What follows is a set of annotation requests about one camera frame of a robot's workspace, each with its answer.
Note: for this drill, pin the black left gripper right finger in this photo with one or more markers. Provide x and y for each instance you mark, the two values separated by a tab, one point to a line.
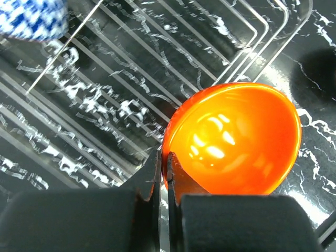
200	221

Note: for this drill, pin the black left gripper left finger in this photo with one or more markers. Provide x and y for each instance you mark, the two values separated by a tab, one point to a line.
124	218

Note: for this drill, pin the orange glossy bowl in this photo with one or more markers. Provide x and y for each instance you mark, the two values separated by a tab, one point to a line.
235	138

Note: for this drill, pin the chrome wire dish rack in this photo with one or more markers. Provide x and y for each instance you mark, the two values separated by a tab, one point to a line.
86	110

